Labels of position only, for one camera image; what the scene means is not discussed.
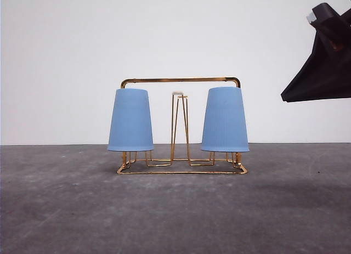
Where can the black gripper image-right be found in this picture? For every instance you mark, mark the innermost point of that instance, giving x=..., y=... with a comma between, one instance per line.
x=326, y=74

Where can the blue ribbed cup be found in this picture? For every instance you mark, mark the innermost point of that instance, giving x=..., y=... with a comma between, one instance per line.
x=224, y=128
x=130, y=126

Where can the gold wire cup rack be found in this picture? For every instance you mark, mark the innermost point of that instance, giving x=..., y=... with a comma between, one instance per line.
x=180, y=161

